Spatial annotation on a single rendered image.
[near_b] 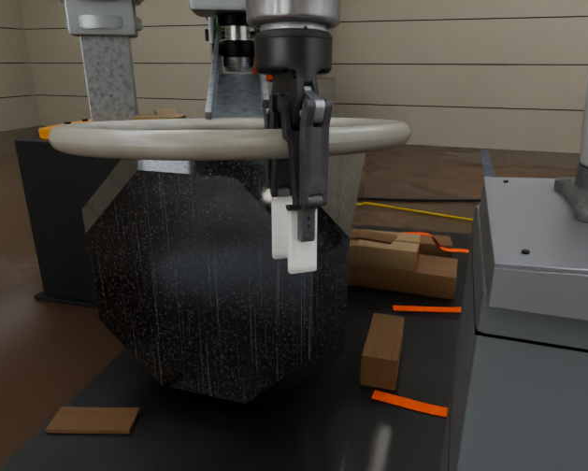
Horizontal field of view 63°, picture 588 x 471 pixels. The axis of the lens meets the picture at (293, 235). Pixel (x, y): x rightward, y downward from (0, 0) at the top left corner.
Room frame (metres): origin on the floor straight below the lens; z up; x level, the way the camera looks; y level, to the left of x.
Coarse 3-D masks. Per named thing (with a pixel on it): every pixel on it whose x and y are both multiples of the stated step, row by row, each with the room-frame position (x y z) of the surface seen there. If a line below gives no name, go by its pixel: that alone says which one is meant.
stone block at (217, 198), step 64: (128, 192) 1.30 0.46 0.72; (192, 192) 1.24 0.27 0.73; (256, 192) 1.19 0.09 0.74; (128, 256) 1.30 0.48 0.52; (192, 256) 1.24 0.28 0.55; (256, 256) 1.18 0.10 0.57; (320, 256) 1.15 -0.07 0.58; (128, 320) 1.31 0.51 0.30; (192, 320) 1.25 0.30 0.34; (256, 320) 1.18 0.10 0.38; (320, 320) 1.15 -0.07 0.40; (192, 384) 1.25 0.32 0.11; (256, 384) 1.19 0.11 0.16
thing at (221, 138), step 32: (64, 128) 0.56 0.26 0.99; (96, 128) 0.74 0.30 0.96; (128, 128) 0.81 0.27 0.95; (160, 128) 0.86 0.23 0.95; (192, 128) 0.90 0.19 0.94; (224, 128) 0.92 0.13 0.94; (256, 128) 0.92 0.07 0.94; (352, 128) 0.52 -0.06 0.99; (384, 128) 0.56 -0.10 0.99; (160, 160) 0.48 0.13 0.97; (192, 160) 0.47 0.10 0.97; (224, 160) 0.47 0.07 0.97
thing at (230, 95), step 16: (224, 32) 1.54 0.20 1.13; (256, 32) 1.48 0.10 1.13; (224, 80) 1.22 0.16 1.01; (240, 80) 1.22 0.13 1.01; (256, 80) 1.22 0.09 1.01; (208, 96) 0.99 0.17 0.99; (224, 96) 1.11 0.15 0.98; (240, 96) 1.12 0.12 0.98; (256, 96) 1.12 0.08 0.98; (208, 112) 0.91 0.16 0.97; (224, 112) 1.03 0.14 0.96; (240, 112) 1.03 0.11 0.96; (256, 112) 1.03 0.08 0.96
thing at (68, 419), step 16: (64, 416) 1.20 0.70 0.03; (80, 416) 1.20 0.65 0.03; (96, 416) 1.20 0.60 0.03; (112, 416) 1.20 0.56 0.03; (128, 416) 1.20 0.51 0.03; (48, 432) 1.15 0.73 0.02; (64, 432) 1.15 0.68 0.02; (80, 432) 1.15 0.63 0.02; (96, 432) 1.14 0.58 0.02; (112, 432) 1.14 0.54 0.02; (128, 432) 1.14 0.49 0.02
